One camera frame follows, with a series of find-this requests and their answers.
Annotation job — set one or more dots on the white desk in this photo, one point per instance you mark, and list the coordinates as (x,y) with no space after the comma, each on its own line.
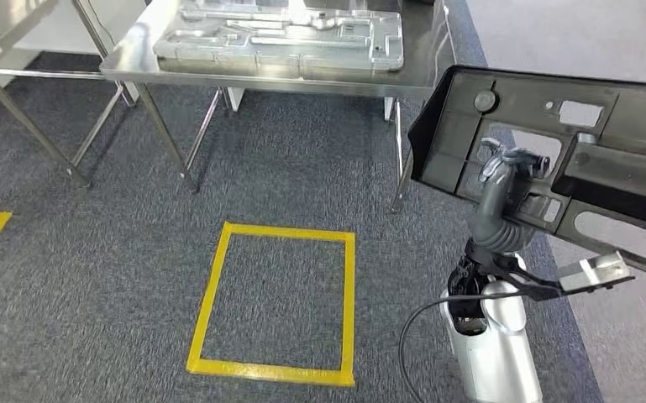
(77,33)

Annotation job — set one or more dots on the stainless steel table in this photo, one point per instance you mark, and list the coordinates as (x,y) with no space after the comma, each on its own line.
(0,28)

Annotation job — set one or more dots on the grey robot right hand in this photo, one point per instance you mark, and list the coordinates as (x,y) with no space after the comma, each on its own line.
(492,194)

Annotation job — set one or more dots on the black plastic plate frame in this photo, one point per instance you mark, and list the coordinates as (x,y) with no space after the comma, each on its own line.
(439,150)

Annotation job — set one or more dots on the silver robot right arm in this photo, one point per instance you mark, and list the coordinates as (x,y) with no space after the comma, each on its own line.
(495,350)

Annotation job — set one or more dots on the stainless steel workbench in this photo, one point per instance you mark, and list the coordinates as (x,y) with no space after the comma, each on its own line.
(417,55)

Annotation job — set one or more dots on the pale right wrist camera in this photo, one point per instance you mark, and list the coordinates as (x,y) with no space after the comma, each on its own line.
(595,273)

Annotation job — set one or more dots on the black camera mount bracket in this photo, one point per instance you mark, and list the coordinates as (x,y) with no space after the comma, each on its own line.
(523,283)

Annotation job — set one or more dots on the embossed aluminium panel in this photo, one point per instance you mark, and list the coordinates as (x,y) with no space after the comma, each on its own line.
(278,55)

